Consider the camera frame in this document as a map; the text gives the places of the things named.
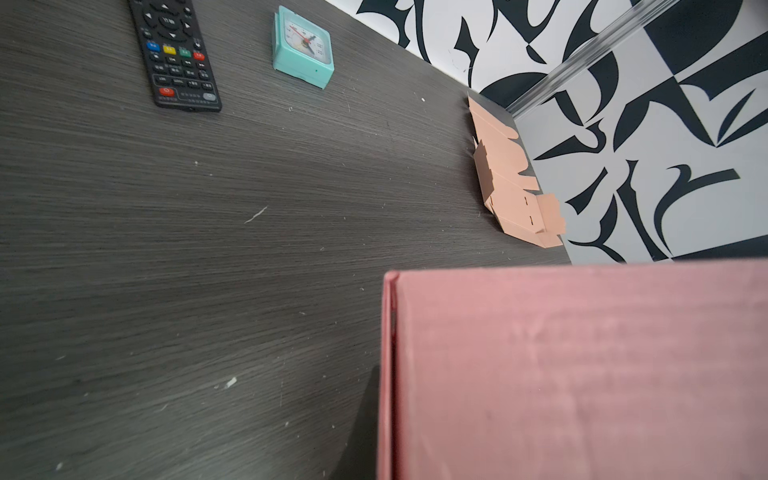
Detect pink cardboard box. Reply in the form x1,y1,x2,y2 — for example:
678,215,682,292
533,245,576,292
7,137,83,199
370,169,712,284
377,260,767,479

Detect flat orange cardboard box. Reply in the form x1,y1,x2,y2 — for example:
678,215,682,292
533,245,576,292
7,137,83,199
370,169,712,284
468,98,566,248

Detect small teal alarm clock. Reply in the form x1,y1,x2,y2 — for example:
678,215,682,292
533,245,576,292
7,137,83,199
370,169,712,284
272,5,335,89

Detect black remote control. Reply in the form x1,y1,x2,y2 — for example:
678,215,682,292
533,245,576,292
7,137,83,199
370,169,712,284
127,0,222,112

